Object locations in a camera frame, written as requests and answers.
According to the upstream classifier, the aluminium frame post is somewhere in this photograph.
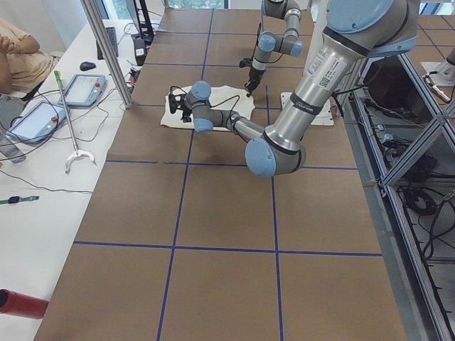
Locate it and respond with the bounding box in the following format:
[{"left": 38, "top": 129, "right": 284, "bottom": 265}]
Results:
[{"left": 80, "top": 0, "right": 133, "bottom": 109}]

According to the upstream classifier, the clear water bottle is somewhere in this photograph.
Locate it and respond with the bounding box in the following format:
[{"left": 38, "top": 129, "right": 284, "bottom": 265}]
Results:
[{"left": 0, "top": 132, "right": 26, "bottom": 163}]

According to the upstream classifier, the far teach pendant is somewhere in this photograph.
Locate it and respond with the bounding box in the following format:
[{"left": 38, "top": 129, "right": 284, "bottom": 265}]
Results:
[{"left": 63, "top": 74, "right": 107, "bottom": 108}]

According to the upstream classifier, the grabber stick tool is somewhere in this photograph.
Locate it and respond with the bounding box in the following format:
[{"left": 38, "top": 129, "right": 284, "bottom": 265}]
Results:
[{"left": 53, "top": 70, "right": 96, "bottom": 175}]

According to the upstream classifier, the green strap wristwatch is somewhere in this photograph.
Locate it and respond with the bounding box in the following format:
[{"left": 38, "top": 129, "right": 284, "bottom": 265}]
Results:
[{"left": 0, "top": 195, "right": 40, "bottom": 205}]

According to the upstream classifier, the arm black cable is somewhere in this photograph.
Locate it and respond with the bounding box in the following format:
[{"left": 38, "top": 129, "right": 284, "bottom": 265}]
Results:
[{"left": 168, "top": 85, "right": 242, "bottom": 125}]

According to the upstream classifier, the cream long-sleeve cat shirt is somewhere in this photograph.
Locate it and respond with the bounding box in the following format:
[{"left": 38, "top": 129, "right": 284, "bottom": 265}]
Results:
[{"left": 160, "top": 85, "right": 255, "bottom": 129}]

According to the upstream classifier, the black computer mouse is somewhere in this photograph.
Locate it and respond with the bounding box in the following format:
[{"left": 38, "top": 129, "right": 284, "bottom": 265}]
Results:
[{"left": 80, "top": 61, "right": 97, "bottom": 72}]

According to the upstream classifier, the black box with label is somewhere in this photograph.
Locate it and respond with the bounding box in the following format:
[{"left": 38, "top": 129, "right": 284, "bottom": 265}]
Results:
[{"left": 133, "top": 38, "right": 147, "bottom": 66}]

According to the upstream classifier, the person in beige shirt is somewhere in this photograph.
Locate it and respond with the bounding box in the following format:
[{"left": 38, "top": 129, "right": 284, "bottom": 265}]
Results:
[{"left": 1, "top": 18, "right": 56, "bottom": 101}]

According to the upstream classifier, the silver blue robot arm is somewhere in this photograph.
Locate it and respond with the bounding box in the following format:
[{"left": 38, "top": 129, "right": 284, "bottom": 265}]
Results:
[
  {"left": 168, "top": 1, "right": 419, "bottom": 177},
  {"left": 239, "top": 0, "right": 303, "bottom": 97}
]

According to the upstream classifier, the near teach pendant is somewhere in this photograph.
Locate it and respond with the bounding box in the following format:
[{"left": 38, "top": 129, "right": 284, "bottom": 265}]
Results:
[{"left": 6, "top": 101, "right": 66, "bottom": 144}]

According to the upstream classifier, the red bottle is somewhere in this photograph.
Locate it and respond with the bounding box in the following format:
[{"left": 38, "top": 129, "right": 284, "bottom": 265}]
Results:
[{"left": 1, "top": 289, "right": 49, "bottom": 319}]

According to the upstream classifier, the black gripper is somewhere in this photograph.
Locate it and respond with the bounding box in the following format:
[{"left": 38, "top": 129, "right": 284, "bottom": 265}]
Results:
[
  {"left": 168, "top": 93, "right": 192, "bottom": 123},
  {"left": 239, "top": 58, "right": 265, "bottom": 97}
]

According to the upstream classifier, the black keyboard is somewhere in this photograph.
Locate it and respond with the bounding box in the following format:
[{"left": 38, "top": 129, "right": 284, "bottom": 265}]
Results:
[{"left": 96, "top": 26, "right": 118, "bottom": 60}]

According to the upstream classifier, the teach pendant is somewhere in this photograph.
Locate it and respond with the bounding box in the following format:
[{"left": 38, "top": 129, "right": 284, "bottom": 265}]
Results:
[
  {"left": 63, "top": 74, "right": 107, "bottom": 108},
  {"left": 6, "top": 101, "right": 66, "bottom": 144}
]

